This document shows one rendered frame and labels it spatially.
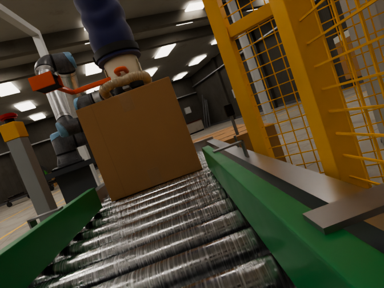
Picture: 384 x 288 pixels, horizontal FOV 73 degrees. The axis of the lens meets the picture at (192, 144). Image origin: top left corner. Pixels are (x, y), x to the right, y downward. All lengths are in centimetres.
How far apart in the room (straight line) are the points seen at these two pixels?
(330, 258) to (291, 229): 5
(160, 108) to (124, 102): 14
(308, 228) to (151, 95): 92
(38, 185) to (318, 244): 117
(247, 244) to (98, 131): 82
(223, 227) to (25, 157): 96
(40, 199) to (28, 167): 14
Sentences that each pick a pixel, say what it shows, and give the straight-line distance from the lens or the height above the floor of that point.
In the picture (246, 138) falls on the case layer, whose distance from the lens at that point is 185.
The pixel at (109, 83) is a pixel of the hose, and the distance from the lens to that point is 119.
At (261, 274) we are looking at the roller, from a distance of 36.
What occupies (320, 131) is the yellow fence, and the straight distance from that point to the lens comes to 51.
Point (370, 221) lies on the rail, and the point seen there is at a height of 59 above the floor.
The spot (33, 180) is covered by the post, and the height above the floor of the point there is 74.
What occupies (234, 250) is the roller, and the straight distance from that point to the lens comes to 43.
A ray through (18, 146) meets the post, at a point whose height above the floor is 90.
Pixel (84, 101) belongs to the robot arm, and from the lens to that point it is 165.
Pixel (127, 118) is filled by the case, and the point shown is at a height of 85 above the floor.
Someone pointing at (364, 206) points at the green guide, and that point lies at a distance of 23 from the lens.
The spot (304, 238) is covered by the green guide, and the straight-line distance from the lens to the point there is 21.
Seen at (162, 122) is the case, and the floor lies 79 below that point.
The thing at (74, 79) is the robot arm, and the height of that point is 131.
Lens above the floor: 74
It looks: 5 degrees down
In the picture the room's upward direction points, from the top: 20 degrees counter-clockwise
